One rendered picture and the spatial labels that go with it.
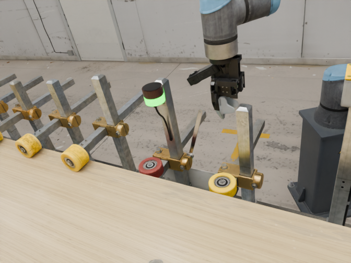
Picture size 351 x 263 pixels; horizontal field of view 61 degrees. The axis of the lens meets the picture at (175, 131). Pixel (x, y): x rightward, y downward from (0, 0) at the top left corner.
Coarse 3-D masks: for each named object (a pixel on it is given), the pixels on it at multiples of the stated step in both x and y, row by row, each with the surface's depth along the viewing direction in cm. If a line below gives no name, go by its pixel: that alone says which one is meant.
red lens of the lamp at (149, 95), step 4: (160, 88) 84; (144, 92) 84; (148, 92) 83; (152, 92) 83; (156, 92) 83; (160, 92) 84; (144, 96) 85; (148, 96) 84; (152, 96) 83; (156, 96) 84
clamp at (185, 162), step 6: (162, 150) 109; (168, 150) 108; (156, 156) 107; (162, 156) 106; (168, 156) 105; (186, 156) 104; (168, 162) 105; (174, 162) 104; (180, 162) 102; (186, 162) 102; (174, 168) 106; (180, 168) 103; (186, 168) 103
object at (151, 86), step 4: (148, 84) 87; (152, 84) 86; (156, 84) 86; (160, 84) 85; (144, 88) 85; (148, 88) 84; (152, 88) 84; (156, 88) 83; (160, 96) 85; (160, 104) 91; (164, 104) 91; (156, 108) 88; (164, 120) 93; (168, 128) 96; (168, 132) 96
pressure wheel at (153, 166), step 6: (144, 162) 99; (150, 162) 98; (156, 162) 98; (138, 168) 97; (144, 168) 97; (150, 168) 97; (156, 168) 96; (162, 168) 98; (150, 174) 95; (156, 174) 96
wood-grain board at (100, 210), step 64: (0, 192) 101; (64, 192) 95; (128, 192) 90; (192, 192) 86; (0, 256) 79; (64, 256) 75; (128, 256) 72; (192, 256) 69; (256, 256) 67; (320, 256) 64
